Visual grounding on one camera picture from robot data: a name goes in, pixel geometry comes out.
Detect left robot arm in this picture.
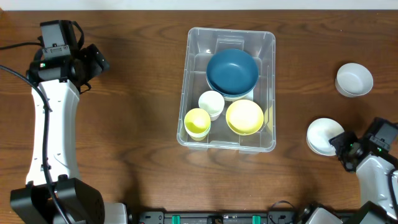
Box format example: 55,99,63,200
10,20,129,223

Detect grey small bowl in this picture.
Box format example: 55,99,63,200
335,63,374,98

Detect clear plastic storage container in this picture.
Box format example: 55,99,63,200
177,27,276,154

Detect yellow cup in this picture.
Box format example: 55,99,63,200
184,108,211,129
188,133,208,141

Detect light blue cup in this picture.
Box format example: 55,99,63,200
185,126,210,138

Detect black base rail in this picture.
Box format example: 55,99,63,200
127,211,355,224

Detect cream large bowl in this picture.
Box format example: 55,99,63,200
209,86,254,101

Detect pink cup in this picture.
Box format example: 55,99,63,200
210,110,222,121

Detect cream cup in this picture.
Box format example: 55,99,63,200
198,91,224,115

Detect yellow small bowl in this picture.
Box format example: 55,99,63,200
226,100,264,136

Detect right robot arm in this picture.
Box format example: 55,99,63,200
297,117,397,224

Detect blue bowl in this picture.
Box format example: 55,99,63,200
206,49,259,95
206,80,255,101

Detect white small bowl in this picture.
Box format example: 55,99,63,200
306,118,344,156

